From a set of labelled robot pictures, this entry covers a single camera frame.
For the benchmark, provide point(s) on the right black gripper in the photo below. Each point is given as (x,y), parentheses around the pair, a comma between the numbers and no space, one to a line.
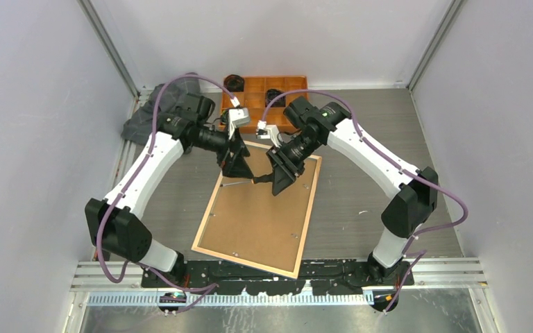
(285,170)

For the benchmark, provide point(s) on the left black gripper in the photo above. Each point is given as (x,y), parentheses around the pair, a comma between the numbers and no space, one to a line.
(236,165)

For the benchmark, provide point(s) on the black yellow screwdriver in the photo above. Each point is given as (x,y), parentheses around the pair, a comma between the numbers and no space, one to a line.
(255,180)

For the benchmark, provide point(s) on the blue picture frame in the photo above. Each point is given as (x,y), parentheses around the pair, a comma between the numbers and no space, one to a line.
(248,225)

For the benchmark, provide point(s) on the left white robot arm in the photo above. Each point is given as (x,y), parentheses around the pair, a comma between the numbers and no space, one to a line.
(115,222)

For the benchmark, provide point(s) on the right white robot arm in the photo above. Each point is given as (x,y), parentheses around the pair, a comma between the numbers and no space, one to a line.
(411,191)

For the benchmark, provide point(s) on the orange compartment tray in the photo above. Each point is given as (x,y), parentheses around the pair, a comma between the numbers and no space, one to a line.
(253,97)

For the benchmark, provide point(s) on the black tape roll centre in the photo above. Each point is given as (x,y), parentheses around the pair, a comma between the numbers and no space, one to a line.
(272,94)

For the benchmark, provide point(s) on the black tape roll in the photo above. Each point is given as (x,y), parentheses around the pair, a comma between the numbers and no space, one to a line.
(272,94)
(234,83)

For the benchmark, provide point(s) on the black tape roll top left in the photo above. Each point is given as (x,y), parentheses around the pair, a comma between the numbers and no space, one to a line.
(234,83)

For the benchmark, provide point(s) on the grey checked cloth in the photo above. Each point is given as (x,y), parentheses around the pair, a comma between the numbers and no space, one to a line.
(138,128)

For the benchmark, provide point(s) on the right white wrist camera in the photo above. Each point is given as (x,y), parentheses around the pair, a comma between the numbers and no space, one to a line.
(269,132)

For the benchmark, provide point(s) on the aluminium left rail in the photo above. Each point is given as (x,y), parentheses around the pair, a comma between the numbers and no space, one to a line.
(123,164)

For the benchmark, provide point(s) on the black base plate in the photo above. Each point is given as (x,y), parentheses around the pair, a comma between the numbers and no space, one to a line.
(326,277)

